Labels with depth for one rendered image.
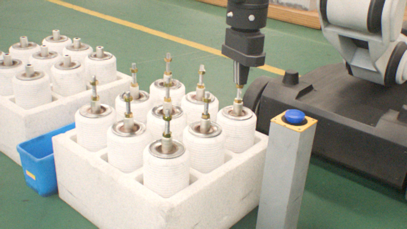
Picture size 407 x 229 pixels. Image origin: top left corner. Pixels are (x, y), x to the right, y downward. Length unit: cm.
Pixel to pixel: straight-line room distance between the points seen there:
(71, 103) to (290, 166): 66
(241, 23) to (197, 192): 36
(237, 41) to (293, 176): 31
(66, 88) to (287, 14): 196
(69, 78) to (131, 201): 51
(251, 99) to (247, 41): 46
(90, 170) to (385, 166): 76
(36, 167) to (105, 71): 38
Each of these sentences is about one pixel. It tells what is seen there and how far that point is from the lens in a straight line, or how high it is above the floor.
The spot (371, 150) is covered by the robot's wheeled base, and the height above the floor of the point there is 13.
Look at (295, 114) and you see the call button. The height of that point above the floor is 33.
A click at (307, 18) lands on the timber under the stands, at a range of 291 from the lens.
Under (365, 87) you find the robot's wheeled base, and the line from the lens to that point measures 155.
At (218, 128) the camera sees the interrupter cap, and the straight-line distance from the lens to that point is 96.
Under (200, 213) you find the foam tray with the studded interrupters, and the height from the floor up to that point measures 11.
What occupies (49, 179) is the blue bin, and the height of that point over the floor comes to 5.
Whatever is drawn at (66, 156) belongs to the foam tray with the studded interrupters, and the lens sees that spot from 106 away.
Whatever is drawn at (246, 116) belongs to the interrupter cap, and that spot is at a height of 25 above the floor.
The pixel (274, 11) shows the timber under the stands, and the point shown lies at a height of 5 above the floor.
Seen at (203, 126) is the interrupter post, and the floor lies 27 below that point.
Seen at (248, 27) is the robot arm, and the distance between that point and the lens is 92.
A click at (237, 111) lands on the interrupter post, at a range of 102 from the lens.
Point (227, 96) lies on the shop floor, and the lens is 174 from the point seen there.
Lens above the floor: 71
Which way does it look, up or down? 27 degrees down
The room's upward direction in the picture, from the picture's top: 3 degrees clockwise
